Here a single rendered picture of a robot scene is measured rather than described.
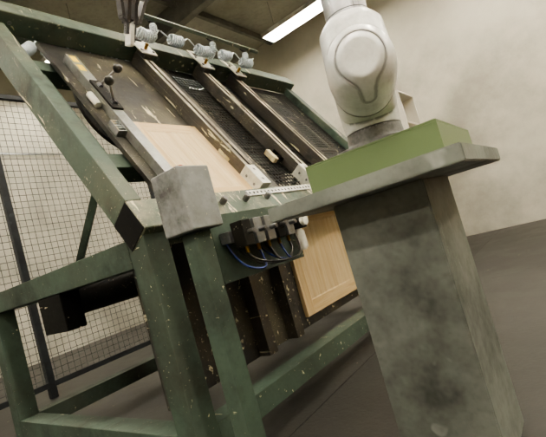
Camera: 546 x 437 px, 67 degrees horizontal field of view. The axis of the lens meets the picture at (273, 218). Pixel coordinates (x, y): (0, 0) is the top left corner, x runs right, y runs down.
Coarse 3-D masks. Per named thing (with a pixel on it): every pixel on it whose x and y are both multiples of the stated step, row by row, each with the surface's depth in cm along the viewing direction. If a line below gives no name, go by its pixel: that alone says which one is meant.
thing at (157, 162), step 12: (72, 60) 180; (72, 72) 180; (84, 72) 178; (84, 84) 176; (96, 96) 171; (108, 108) 167; (120, 120) 164; (132, 132) 161; (132, 144) 161; (144, 144) 159; (144, 156) 158; (156, 156) 156; (156, 168) 154; (168, 168) 154
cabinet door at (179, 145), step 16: (144, 128) 172; (160, 128) 180; (176, 128) 187; (192, 128) 196; (160, 144) 170; (176, 144) 177; (192, 144) 185; (208, 144) 192; (176, 160) 167; (192, 160) 174; (208, 160) 181; (224, 160) 188; (224, 176) 178; (240, 176) 185
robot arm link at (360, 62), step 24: (336, 0) 95; (360, 0) 95; (336, 24) 93; (360, 24) 88; (384, 24) 94; (336, 48) 89; (360, 48) 87; (384, 48) 87; (336, 72) 89; (360, 72) 87; (384, 72) 88; (336, 96) 98; (360, 96) 92; (384, 96) 95
